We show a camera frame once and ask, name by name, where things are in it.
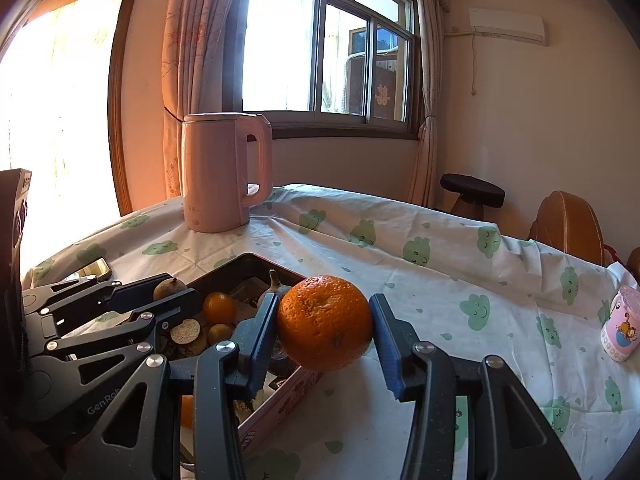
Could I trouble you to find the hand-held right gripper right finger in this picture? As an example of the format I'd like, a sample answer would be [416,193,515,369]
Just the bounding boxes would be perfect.
[368,293,581,480]

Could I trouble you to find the dark round stool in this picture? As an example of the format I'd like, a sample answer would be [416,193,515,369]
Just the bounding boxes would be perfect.
[440,173,506,221]

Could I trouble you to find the peach patterned curtain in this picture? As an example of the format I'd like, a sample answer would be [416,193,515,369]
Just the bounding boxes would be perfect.
[160,0,251,201]

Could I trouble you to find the pink electric kettle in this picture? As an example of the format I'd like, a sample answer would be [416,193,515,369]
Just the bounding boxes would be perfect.
[181,112,274,234]

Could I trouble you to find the brown framed window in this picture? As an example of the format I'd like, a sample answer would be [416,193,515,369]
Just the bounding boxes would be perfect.
[227,0,421,141]

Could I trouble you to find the dark brown mangosteen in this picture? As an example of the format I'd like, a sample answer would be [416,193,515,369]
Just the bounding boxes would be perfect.
[270,340,301,378]

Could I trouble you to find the pink cartoon cup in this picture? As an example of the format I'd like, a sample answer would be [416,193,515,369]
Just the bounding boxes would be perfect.
[600,285,640,362]

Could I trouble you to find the printed paper leaflet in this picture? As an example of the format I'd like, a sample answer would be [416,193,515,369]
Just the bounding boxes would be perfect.
[227,280,271,323]

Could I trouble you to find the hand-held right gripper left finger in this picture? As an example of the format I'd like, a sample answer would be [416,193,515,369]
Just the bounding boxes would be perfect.
[75,292,281,480]

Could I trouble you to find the small tan longan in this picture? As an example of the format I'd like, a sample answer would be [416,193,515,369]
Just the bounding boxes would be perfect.
[152,277,188,303]
[207,323,236,346]

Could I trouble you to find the beige curtain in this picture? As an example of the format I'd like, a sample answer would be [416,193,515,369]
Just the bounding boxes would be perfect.
[407,0,451,208]

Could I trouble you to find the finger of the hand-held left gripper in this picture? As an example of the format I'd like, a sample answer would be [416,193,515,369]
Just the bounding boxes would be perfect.
[21,273,177,322]
[19,289,204,427]

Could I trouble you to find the mandarin orange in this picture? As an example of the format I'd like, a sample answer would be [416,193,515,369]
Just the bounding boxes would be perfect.
[276,275,374,372]

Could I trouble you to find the wooden door frame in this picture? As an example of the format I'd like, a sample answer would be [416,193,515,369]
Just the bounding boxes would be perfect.
[107,0,151,217]

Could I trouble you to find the black smartphone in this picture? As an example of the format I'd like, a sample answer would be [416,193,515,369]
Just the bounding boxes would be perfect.
[65,257,112,281]

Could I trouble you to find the white air conditioner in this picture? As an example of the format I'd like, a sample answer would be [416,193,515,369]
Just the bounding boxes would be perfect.
[468,7,546,46]

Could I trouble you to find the brown chestnut with cut top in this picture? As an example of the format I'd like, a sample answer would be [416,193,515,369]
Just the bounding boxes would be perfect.
[170,317,208,358]

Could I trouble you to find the pink metal tin box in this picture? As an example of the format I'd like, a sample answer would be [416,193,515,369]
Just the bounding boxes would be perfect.
[175,252,323,458]

